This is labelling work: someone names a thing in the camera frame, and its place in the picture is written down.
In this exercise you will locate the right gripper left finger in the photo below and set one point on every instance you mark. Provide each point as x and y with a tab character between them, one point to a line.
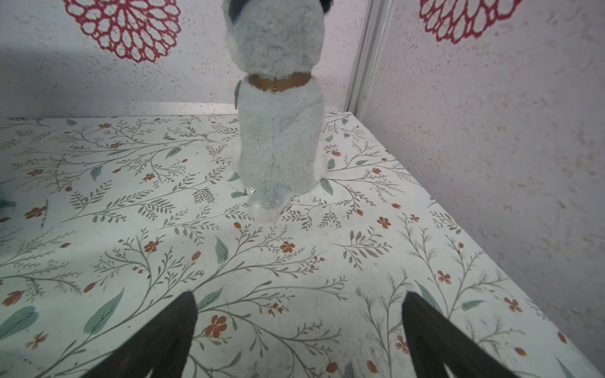
159	349

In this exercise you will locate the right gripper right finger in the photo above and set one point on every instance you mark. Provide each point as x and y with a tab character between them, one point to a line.
438	348

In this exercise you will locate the grey plush dog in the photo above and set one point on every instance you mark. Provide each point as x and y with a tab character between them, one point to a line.
280	104

